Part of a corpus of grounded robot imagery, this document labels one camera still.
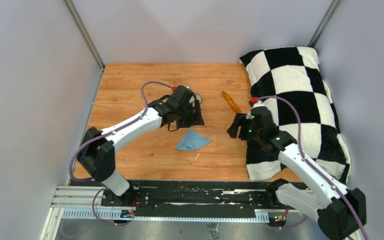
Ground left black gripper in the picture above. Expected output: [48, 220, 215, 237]
[175, 99, 203, 129]

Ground light blue cleaning cloth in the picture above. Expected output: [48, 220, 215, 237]
[174, 130, 212, 152]

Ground black glasses case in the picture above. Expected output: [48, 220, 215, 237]
[191, 93, 202, 103]

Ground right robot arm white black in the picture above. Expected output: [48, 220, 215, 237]
[227, 104, 368, 240]

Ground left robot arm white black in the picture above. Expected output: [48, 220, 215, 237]
[74, 85, 205, 207]

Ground orange sunglasses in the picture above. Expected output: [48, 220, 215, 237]
[221, 91, 241, 113]

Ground black white checkered blanket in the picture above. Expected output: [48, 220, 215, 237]
[239, 46, 351, 183]

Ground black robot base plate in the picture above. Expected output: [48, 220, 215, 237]
[69, 178, 312, 220]

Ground aluminium rail frame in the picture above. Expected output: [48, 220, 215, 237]
[39, 185, 362, 240]

